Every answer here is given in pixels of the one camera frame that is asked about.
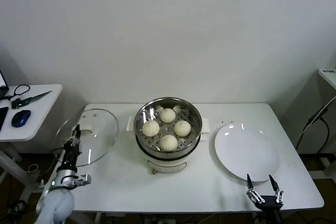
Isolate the white electric cooker base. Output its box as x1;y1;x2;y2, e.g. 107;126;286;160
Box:
135;129;208;175

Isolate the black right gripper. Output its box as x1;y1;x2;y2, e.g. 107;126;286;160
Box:
246;173;285;224

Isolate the white coiled floor cable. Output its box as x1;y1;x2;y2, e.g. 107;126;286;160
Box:
27;163;40;176

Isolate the round glass pot lid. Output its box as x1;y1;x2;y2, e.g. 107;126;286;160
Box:
54;108;119;167

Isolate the white steamed baozi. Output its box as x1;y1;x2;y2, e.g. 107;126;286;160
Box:
174;120;192;137
160;108;176;123
142;121;160;137
159;134;179;152

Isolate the black floor cable bundle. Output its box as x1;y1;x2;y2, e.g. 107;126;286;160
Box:
0;199;29;222

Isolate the blue computer mouse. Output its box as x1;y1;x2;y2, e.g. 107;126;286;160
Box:
11;109;32;128

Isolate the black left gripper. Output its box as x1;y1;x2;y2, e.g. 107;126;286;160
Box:
61;124;82;169

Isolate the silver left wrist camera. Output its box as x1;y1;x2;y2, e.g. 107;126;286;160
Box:
70;173;92;187

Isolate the white cabinet with label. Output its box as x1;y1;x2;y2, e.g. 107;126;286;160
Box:
316;68;336;90

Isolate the black phone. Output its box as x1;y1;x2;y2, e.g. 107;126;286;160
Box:
0;106;9;132

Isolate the black hanging power cable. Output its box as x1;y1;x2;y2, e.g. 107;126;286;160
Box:
296;100;336;151

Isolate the black looped cable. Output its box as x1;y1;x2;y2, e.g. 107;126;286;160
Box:
0;84;30;102

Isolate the small white side table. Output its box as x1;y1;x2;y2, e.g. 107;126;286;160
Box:
0;84;64;204

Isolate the large white plate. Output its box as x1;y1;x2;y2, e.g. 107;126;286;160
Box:
214;123;280;182

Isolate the white table base bar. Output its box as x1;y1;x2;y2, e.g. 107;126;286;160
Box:
320;157;336;168

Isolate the open laptop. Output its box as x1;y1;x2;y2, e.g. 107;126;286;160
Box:
0;68;10;99

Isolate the perforated steel steamer basket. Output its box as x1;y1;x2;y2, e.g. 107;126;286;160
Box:
127;97;211;156

